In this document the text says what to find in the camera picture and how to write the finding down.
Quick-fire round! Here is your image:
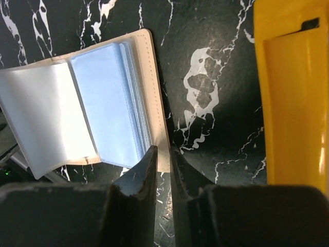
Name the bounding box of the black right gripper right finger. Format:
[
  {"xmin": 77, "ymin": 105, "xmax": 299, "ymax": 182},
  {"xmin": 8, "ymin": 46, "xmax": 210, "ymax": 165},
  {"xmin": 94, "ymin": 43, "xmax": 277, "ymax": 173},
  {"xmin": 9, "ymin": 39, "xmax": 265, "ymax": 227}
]
[{"xmin": 171, "ymin": 147, "xmax": 328, "ymax": 246}]

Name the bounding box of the small yellow card bin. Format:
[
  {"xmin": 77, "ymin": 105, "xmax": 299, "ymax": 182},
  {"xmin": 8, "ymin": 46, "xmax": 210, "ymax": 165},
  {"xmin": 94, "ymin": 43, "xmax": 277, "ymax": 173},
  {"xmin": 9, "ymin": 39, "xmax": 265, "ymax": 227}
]
[{"xmin": 253, "ymin": 1, "xmax": 328, "ymax": 195}]

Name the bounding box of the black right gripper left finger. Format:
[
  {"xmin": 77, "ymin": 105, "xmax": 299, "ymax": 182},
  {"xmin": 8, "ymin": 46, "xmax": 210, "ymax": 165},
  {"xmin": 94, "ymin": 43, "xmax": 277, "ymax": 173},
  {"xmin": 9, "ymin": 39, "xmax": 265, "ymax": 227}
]
[{"xmin": 1, "ymin": 146, "xmax": 158, "ymax": 246}]

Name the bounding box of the beige leather card holder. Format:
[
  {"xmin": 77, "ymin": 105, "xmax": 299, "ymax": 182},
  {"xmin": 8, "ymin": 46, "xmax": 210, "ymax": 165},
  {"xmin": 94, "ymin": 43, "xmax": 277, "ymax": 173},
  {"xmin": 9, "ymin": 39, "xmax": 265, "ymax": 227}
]
[{"xmin": 1, "ymin": 29, "xmax": 170, "ymax": 179}]

